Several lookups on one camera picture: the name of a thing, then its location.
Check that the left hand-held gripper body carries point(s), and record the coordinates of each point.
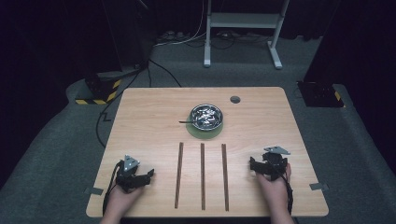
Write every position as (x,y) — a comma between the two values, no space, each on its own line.
(128,179)

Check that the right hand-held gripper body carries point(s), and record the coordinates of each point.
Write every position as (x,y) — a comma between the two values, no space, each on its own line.
(274,165)

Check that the brown wooden chopstick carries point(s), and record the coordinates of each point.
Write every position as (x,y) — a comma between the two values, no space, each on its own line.
(224,177)

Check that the shiny metal bowl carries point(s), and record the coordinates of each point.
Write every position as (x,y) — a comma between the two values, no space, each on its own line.
(206,116)

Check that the person's left hand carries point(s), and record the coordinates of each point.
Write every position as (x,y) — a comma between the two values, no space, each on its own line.
(121,200)

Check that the person's right hand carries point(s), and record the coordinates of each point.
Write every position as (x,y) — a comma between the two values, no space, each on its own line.
(274,193)

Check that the pair of brown wooden chopsticks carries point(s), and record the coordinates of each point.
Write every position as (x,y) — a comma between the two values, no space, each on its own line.
(202,175)
(179,174)

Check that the grey tape piece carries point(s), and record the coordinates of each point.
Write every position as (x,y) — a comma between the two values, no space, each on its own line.
(93,191)
(318,186)

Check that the round green mat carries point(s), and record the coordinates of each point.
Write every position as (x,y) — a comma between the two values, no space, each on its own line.
(204,133)

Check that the thin dark stick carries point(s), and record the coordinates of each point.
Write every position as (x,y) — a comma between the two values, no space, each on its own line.
(184,122)

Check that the grey round table grommet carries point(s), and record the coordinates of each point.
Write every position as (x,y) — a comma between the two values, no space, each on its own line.
(235,99)

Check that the black base with yellow mark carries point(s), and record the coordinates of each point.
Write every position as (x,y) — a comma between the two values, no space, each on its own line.
(320,95)

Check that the black base with striped edge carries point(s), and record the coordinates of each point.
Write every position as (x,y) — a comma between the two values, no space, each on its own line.
(99,90)

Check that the white metal stand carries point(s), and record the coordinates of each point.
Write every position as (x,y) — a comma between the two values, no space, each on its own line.
(244,20)

